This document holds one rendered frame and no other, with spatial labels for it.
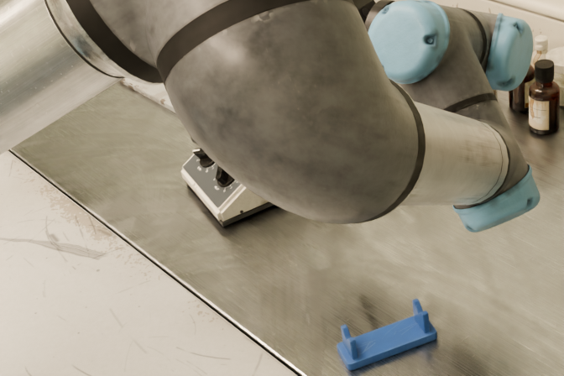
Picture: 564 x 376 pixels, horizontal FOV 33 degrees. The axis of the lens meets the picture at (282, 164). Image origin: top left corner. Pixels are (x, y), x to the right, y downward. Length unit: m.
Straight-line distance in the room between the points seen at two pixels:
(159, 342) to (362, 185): 0.57
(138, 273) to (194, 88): 0.69
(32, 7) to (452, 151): 0.29
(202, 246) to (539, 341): 0.42
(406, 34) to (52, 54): 0.38
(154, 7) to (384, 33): 0.39
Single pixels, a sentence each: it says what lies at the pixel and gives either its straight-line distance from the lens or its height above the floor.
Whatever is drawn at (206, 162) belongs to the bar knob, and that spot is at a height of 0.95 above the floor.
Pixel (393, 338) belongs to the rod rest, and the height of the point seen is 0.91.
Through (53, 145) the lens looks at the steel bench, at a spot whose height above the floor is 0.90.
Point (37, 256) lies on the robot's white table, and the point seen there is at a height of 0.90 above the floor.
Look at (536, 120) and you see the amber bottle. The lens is 1.30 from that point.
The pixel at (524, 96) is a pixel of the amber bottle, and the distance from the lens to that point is 1.34.
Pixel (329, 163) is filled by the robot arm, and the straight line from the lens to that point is 0.51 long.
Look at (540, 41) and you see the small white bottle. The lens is 1.38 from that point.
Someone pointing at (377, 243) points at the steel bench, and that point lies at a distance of 1.13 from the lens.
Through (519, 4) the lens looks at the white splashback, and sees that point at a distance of 1.44.
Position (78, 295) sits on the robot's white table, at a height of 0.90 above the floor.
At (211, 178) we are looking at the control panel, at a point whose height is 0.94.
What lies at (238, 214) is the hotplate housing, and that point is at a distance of 1.20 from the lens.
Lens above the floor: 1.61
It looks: 33 degrees down
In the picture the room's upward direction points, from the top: 10 degrees counter-clockwise
